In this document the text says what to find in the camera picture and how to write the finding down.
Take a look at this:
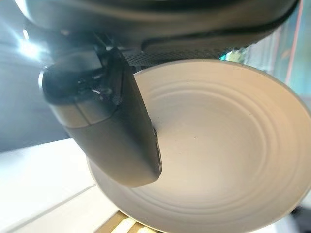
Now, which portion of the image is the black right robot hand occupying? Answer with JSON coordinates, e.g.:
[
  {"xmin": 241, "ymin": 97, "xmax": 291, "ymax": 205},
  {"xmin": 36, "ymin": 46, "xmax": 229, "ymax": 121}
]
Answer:
[{"xmin": 23, "ymin": 0, "xmax": 299, "ymax": 189}]

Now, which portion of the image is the white ribbed ceramic plate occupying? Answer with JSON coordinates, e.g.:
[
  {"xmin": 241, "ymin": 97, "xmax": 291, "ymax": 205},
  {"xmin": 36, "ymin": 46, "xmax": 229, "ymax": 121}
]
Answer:
[{"xmin": 87, "ymin": 59, "xmax": 311, "ymax": 233}]

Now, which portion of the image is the white countertop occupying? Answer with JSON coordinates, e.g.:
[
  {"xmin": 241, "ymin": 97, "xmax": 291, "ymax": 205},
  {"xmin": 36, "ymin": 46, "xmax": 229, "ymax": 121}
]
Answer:
[{"xmin": 0, "ymin": 138, "xmax": 127, "ymax": 233}]

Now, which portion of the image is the light wooden slatted rack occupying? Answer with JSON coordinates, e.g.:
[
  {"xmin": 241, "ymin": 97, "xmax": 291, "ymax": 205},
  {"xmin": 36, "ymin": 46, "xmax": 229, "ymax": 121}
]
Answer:
[{"xmin": 95, "ymin": 210, "xmax": 151, "ymax": 233}]

